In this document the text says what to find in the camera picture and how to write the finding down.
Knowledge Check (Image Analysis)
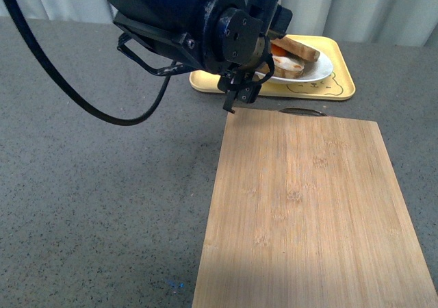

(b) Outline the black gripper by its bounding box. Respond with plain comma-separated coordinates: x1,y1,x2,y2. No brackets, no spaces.
218,0,292,114

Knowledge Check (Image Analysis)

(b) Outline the grey curtain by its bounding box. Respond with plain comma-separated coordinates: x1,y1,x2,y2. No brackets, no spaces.
17,0,437,47

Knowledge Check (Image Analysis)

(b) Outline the white round plate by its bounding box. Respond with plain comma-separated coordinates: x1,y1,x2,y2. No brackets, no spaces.
269,52,333,84

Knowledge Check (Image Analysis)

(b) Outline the bread slice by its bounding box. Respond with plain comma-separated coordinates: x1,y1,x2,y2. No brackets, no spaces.
257,64,304,79
271,36,320,62

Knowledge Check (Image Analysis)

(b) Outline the yellow bear tray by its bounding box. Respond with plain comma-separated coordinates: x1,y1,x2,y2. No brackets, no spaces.
189,34,357,101

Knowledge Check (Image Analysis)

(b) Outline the black cable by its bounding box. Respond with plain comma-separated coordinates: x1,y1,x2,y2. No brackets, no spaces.
0,0,179,127

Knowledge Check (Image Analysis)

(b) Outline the bamboo cutting board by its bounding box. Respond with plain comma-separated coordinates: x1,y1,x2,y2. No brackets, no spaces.
192,108,437,307

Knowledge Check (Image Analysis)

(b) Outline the fake fried egg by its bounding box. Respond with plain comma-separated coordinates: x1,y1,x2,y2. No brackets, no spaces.
271,44,305,72

